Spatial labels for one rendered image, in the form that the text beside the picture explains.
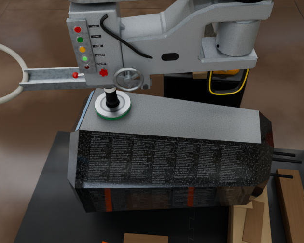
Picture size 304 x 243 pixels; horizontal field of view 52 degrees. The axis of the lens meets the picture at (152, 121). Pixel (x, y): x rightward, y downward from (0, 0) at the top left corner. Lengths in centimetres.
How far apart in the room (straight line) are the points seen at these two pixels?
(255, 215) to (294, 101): 146
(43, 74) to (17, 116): 151
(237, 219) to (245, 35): 123
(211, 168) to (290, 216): 88
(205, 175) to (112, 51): 85
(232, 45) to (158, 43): 36
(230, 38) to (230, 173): 74
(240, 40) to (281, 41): 257
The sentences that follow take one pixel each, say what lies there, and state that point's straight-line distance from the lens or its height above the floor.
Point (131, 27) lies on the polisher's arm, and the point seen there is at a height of 142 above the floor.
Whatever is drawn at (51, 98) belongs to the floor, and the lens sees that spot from 333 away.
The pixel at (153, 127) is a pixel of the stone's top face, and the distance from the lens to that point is 178.
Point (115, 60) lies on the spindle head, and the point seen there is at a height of 132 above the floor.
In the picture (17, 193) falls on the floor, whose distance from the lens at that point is 277.
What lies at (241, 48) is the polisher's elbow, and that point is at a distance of 156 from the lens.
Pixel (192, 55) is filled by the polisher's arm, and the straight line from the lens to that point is 152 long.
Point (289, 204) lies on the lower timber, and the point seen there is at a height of 12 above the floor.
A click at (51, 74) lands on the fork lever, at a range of 181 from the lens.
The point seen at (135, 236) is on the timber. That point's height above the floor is 13.
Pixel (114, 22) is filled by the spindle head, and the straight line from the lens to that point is 138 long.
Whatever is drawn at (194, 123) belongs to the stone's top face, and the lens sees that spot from 181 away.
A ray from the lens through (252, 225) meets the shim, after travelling 222.
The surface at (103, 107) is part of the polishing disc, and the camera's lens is 184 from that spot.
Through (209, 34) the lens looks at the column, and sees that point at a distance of 227.
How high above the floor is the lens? 225
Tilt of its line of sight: 50 degrees down
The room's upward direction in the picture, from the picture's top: 2 degrees counter-clockwise
